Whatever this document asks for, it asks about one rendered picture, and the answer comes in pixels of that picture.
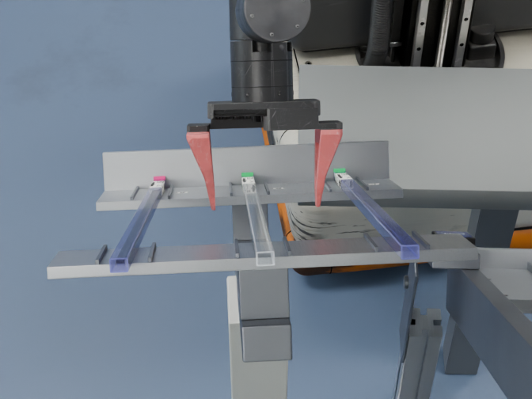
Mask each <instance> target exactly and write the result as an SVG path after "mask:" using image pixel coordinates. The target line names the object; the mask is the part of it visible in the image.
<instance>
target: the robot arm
mask: <svg viewBox="0 0 532 399"><path fill-rule="evenodd" d="M229 13H230V40H240V41H230V63H231V89H232V92H231V97H232V101H208V103H207V118H208V119H211V122H210V123H189V124H188V125H187V135H186V139H187V141H188V144H189V146H190V148H191V150H192V152H193V155H194V157H195V159H196V161H197V164H198V166H199V168H200V171H201V173H202V174H203V178H204V180H205V184H206V187H207V194H208V197H209V200H210V205H211V209H212V210H213V211H215V181H214V172H213V162H212V153H211V136H210V129H231V128H259V127H262V128H263V129H264V131H284V130H311V129H315V146H314V194H315V206H316V207H320V206H321V198H322V194H323V190H324V186H325V178H326V175H327V172H328V171H329V167H330V165H331V163H332V160H333V158H334V155H335V153H336V150H337V147H338V146H339V143H340V140H341V138H342V135H343V123H342V122H340V121H339V120H323V121H319V119H318V116H319V115H320V114H321V104H320V101H319V100H317V99H313V98H312V99H294V90H293V57H292V42H285V41H289V40H291V39H293V38H295V37H296V36H297V35H299V34H300V33H301V32H302V31H303V29H304V28H305V27H306V25H307V23H308V21H309V19H310V13H311V3H310V0H229Z"/></svg>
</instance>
